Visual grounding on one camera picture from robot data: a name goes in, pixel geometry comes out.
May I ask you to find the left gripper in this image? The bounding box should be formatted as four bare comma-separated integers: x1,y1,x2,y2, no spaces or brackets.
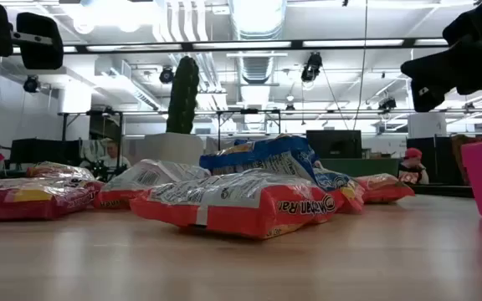
0,0,64,71

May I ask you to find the green cactus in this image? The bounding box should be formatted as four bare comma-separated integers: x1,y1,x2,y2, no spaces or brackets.
165,55,201,135

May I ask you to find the black overhead rail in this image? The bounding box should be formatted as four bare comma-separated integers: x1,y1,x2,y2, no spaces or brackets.
13,38,449,54

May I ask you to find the red Maruchan noodle packet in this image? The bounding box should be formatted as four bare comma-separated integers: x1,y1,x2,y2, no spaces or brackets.
25,161,96,183
354,172,417,205
0,176,105,222

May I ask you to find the black background robot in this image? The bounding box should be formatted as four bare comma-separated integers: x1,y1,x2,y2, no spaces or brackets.
88,161,127,183

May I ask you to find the orange Maruchan noodle packet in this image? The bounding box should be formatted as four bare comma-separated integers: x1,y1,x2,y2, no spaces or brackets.
129,169,346,241
336,183,367,215
93,158,212,211

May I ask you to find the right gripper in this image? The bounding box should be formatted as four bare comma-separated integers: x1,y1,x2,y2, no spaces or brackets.
399,0,482,113

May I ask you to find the teal plastic bin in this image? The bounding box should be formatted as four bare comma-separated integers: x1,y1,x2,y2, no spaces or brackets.
319,157,402,179

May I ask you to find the black cabinet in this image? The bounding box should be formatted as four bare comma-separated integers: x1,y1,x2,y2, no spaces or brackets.
406,135,464,186

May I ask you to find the white column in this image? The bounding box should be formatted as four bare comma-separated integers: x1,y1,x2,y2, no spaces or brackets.
407,111,448,139

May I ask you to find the silver ventilation duct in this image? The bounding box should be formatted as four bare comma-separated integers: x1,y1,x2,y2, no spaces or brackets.
228,0,288,84

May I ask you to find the black monitor row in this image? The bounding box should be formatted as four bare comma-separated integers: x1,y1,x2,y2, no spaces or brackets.
9,137,82,167

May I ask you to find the person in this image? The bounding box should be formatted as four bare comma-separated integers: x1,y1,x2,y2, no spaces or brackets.
397,146,430,186
79,140,132,181

